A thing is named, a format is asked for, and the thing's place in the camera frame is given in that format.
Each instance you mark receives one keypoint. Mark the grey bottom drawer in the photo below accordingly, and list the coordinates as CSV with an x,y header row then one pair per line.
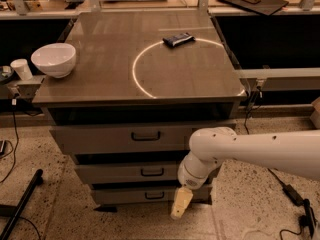
x,y
133,195

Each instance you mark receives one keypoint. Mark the white paper cup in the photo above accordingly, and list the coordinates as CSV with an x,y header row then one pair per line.
x,y
21,67

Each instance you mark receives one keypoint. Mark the grey drawer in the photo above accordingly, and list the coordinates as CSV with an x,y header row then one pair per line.
x,y
129,138
127,172
133,195

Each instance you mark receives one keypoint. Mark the white ceramic bowl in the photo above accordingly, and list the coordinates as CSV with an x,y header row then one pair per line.
x,y
56,60

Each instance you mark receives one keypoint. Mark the grey drawer cabinet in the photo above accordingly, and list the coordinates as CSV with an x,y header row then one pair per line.
x,y
126,74

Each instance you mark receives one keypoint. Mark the black power adapter brick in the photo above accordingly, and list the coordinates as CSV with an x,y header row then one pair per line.
x,y
293,195

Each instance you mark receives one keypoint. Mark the black flat mat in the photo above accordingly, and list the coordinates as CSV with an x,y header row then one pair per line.
x,y
262,7

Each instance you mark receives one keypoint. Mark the grey clamp bracket left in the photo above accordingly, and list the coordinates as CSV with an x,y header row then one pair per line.
x,y
25,89

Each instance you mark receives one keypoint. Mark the dark plate on left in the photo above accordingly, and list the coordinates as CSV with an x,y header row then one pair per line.
x,y
6,74

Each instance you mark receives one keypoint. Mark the black metal stand leg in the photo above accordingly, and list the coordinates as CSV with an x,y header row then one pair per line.
x,y
13,213

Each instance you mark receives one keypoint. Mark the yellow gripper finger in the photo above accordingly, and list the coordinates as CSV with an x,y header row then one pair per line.
x,y
182,199

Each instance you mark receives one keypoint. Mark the grey top drawer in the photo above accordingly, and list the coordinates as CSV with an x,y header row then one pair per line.
x,y
129,138

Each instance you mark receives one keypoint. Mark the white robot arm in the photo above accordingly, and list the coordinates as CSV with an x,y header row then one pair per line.
x,y
296,153

